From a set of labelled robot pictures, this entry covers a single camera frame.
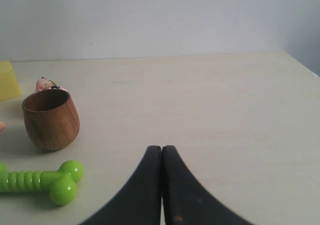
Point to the brown wooden cup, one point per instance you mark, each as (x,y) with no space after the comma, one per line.
(51,119)

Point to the yellow foam cube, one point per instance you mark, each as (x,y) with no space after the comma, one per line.
(9,87)

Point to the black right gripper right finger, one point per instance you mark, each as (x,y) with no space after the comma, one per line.
(186,201)

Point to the green bone dog toy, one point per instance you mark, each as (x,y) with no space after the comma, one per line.
(61,185)

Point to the orange squishy toy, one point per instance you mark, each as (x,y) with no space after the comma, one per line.
(2,125)

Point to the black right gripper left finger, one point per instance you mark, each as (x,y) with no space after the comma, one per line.
(138,202)

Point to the pink toy cupcake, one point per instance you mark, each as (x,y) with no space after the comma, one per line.
(47,84)

